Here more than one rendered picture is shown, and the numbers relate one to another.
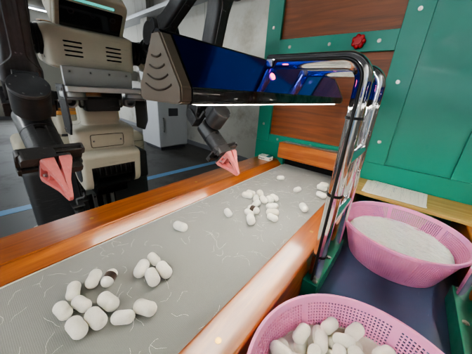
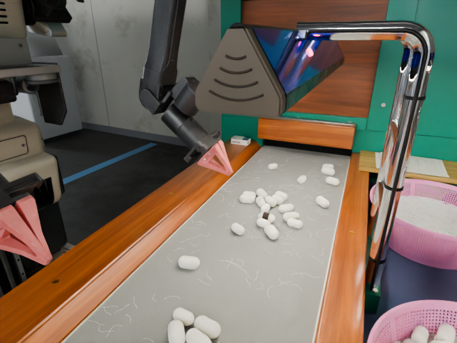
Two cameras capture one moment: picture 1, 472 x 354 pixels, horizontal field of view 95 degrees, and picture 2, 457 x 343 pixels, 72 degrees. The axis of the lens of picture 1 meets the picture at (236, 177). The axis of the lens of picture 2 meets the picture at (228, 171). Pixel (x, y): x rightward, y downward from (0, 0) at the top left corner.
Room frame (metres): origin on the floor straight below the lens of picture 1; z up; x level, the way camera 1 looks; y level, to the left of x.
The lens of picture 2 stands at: (0.00, 0.17, 1.10)
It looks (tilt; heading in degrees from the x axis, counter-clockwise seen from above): 23 degrees down; 346
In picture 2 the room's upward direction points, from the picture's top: straight up
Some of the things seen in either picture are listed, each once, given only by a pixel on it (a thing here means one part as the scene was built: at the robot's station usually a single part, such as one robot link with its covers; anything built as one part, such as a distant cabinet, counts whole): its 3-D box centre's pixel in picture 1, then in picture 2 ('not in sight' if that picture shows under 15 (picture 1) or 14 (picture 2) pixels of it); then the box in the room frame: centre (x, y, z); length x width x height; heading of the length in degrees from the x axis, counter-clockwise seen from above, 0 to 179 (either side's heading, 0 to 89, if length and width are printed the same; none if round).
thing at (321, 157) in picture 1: (312, 155); (305, 131); (0.89, -0.32, 0.83); 0.30 x 0.06 x 0.07; 52
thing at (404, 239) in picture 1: (394, 245); (429, 226); (0.47, -0.42, 0.71); 0.22 x 0.22 x 0.06
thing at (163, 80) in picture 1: (286, 85); (305, 54); (0.51, -0.10, 1.08); 0.62 x 0.08 x 0.07; 142
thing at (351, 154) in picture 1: (307, 173); (341, 162); (0.45, -0.16, 0.90); 0.20 x 0.19 x 0.45; 142
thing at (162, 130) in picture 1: (164, 109); (33, 79); (4.11, 1.40, 0.66); 0.67 x 0.57 x 1.33; 48
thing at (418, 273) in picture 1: (395, 241); (430, 222); (0.47, -0.42, 0.72); 0.27 x 0.27 x 0.10
